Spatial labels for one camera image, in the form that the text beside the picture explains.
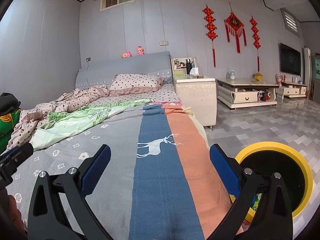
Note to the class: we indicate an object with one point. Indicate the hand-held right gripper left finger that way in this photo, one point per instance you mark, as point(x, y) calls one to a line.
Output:
point(96, 170)

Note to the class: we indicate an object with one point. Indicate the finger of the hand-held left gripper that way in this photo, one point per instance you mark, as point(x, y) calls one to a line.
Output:
point(22, 152)
point(10, 151)

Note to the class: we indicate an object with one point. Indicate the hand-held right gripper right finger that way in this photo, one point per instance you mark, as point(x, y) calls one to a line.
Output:
point(223, 170)

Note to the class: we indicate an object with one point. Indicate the yellow plastic bin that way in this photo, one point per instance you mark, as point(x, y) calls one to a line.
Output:
point(270, 145)

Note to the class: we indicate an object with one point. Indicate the person's left hand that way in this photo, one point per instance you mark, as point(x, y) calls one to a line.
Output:
point(15, 215)

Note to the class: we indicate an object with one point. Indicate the green leaf print blanket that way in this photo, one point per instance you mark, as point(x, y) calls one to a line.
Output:
point(8, 123)

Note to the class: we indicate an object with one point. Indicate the green yellow chip bag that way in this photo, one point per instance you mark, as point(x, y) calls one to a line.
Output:
point(256, 202)

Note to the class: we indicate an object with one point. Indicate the black cloth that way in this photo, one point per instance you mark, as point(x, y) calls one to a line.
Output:
point(8, 102)

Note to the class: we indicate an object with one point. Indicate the light green floral quilt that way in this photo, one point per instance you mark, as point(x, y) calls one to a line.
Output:
point(87, 116)

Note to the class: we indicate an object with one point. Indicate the striped deer print sheet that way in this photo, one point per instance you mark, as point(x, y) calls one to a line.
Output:
point(160, 192)

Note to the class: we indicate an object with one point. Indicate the pink polka dot quilt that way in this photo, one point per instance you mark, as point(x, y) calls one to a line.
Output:
point(75, 100)

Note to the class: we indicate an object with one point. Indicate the white tv stand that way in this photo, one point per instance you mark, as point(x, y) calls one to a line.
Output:
point(245, 97)

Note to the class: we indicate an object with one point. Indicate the cream bedside cabinet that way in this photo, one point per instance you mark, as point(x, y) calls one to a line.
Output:
point(195, 97)

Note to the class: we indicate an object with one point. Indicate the red toy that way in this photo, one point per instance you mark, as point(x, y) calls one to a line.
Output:
point(266, 95)

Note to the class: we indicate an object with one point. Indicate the polka dot pillow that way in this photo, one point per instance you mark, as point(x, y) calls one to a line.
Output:
point(136, 83)

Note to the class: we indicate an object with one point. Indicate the baby bottle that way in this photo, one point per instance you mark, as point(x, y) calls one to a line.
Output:
point(232, 75)

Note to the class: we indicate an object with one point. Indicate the polka dot fitted sheet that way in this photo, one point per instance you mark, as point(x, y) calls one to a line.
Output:
point(165, 93)

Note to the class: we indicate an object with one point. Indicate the yellow toy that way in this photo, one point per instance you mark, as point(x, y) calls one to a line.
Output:
point(257, 77)

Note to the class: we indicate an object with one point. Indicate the cream television stand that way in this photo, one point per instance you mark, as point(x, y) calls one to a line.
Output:
point(291, 90)

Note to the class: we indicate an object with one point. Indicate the pink toy figure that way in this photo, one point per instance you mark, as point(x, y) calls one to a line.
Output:
point(280, 79)

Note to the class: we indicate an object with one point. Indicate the grey upholstered bed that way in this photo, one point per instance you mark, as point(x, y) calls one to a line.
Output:
point(125, 65)

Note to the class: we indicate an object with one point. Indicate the black thermos bottle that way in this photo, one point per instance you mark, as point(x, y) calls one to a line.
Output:
point(188, 67)

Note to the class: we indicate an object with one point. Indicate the brown panel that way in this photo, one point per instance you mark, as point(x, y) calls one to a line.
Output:
point(316, 90)

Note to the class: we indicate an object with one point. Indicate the black television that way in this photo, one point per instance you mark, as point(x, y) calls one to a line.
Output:
point(290, 58)

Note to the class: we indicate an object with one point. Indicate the white standing air conditioner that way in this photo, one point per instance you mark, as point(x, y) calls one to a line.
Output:
point(307, 66)

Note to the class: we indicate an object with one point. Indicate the fish tank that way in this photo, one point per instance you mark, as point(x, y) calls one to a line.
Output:
point(316, 66)

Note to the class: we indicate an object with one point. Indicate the red diamond tassel hanging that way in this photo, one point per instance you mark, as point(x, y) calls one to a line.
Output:
point(234, 22)

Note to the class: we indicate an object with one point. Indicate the white wall switch strip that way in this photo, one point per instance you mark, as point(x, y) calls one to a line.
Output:
point(164, 43)

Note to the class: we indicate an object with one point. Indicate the red knot wall hanging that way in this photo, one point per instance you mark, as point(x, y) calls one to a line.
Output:
point(209, 20)
point(255, 30)

